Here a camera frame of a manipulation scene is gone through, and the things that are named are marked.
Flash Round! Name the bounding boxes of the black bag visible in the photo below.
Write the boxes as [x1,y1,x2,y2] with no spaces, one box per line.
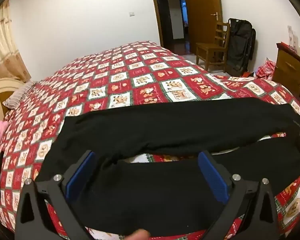
[226,18,257,77]

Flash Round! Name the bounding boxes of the black pants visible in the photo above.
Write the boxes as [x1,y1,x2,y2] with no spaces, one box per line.
[36,97,300,237]

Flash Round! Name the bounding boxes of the cream headboard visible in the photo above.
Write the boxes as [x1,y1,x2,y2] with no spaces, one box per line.
[0,78,23,128]

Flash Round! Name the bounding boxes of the wooden chair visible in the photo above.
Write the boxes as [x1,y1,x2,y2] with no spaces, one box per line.
[195,21,230,72]

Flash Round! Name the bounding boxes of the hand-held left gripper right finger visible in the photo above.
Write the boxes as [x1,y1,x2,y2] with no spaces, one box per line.
[198,151,287,240]

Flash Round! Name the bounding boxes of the red plaid cloth bundle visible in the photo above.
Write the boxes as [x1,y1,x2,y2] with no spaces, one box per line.
[255,57,277,80]

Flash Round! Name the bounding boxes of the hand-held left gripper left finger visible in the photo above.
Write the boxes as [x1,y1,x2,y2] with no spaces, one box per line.
[14,150,98,240]

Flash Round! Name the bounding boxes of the wooden door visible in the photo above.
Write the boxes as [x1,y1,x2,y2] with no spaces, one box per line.
[181,0,224,53]

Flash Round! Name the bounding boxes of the beige patterned curtain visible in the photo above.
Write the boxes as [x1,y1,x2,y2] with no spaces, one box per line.
[0,0,32,83]

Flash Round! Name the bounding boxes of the striped pillow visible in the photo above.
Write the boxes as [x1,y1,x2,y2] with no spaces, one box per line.
[2,80,40,109]

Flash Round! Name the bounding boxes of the wooden dresser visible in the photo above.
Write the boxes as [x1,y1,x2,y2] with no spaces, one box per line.
[272,42,300,100]

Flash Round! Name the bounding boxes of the wooden door frame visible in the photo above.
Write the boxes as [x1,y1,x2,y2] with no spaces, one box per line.
[149,0,190,48]

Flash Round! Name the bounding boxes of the person's left hand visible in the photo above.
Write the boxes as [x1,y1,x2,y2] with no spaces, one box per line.
[129,229,150,240]

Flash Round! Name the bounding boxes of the red printed bear blanket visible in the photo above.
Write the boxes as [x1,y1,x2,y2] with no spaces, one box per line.
[0,40,300,240]

